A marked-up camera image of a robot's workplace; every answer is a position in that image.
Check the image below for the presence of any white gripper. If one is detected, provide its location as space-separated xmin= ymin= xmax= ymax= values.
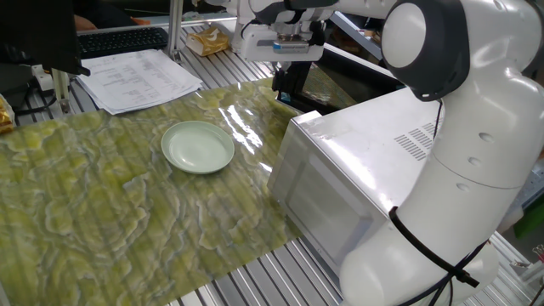
xmin=240 ymin=23 xmax=326 ymax=98

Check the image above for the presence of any person forearm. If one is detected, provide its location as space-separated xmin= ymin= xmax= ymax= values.
xmin=74 ymin=14 xmax=99 ymax=31

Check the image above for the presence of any silver microwave oven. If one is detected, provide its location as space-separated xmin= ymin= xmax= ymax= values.
xmin=266 ymin=87 xmax=445 ymax=294

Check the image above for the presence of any yellow snack packet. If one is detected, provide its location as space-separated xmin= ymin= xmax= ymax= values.
xmin=185 ymin=26 xmax=230 ymax=57

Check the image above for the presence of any pale green plate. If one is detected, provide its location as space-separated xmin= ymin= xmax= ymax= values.
xmin=160 ymin=120 xmax=235 ymax=175

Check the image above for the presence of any printed paper stack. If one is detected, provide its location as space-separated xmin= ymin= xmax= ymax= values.
xmin=76 ymin=48 xmax=204 ymax=116

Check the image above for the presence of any black keyboard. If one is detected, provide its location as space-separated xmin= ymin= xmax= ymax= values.
xmin=77 ymin=26 xmax=170 ymax=60

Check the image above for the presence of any green marble pattern mat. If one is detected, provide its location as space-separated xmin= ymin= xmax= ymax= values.
xmin=0 ymin=76 xmax=307 ymax=306

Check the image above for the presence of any white power strip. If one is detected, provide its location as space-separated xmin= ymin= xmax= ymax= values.
xmin=31 ymin=63 xmax=54 ymax=93

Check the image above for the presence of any black monitor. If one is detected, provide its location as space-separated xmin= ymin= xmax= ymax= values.
xmin=0 ymin=0 xmax=91 ymax=77

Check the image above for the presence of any golden snack packet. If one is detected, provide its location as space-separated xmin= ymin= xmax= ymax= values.
xmin=0 ymin=95 xmax=16 ymax=135

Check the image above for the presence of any silver bracket with blue cap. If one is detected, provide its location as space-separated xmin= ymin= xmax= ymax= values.
xmin=257 ymin=37 xmax=311 ymax=55

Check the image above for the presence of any white pedestal stand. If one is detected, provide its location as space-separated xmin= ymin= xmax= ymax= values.
xmin=229 ymin=0 xmax=256 ymax=53

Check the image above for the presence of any aluminium post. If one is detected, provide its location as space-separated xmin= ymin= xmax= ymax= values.
xmin=167 ymin=0 xmax=184 ymax=63

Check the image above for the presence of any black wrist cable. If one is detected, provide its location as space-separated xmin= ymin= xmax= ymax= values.
xmin=388 ymin=97 xmax=490 ymax=306

